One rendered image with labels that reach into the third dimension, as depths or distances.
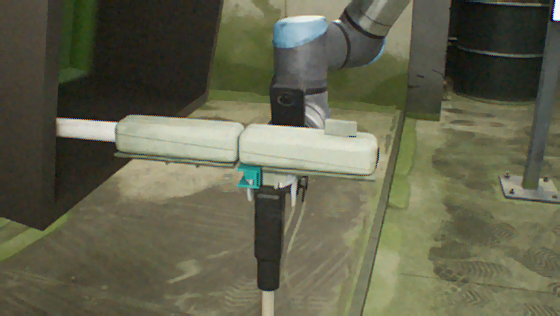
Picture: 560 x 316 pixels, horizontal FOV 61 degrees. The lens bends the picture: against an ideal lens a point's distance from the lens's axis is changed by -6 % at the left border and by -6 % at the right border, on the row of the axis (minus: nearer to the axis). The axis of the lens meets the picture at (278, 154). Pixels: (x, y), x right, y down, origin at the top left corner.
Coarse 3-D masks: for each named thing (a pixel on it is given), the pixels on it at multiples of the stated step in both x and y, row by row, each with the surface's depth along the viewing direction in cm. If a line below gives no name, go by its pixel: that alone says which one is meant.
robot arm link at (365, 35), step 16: (352, 0) 87; (368, 0) 83; (384, 0) 81; (400, 0) 81; (352, 16) 86; (368, 16) 84; (384, 16) 83; (352, 32) 87; (368, 32) 86; (384, 32) 87; (352, 48) 86; (368, 48) 88; (384, 48) 93; (352, 64) 90; (368, 64) 94
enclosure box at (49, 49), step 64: (0, 0) 46; (64, 0) 104; (128, 0) 105; (192, 0) 103; (0, 64) 49; (64, 64) 111; (128, 64) 111; (192, 64) 108; (0, 128) 51; (0, 192) 54; (64, 192) 64
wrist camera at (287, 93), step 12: (276, 84) 65; (288, 84) 65; (300, 84) 65; (276, 96) 66; (288, 96) 66; (300, 96) 66; (276, 108) 68; (288, 108) 68; (300, 108) 67; (276, 120) 70; (288, 120) 70; (300, 120) 69
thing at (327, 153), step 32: (64, 128) 61; (96, 128) 60; (128, 128) 58; (160, 128) 58; (192, 128) 57; (224, 128) 57; (256, 128) 57; (288, 128) 58; (352, 128) 55; (160, 160) 59; (192, 160) 58; (224, 160) 57; (256, 160) 56; (288, 160) 56; (320, 160) 55; (352, 160) 54; (256, 192) 59; (288, 192) 57; (256, 224) 60; (256, 256) 62
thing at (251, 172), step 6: (240, 168) 57; (246, 168) 57; (252, 168) 57; (258, 168) 57; (246, 174) 57; (252, 174) 57; (258, 174) 58; (240, 180) 59; (258, 180) 58; (240, 186) 58; (246, 186) 58; (252, 186) 58; (258, 186) 58
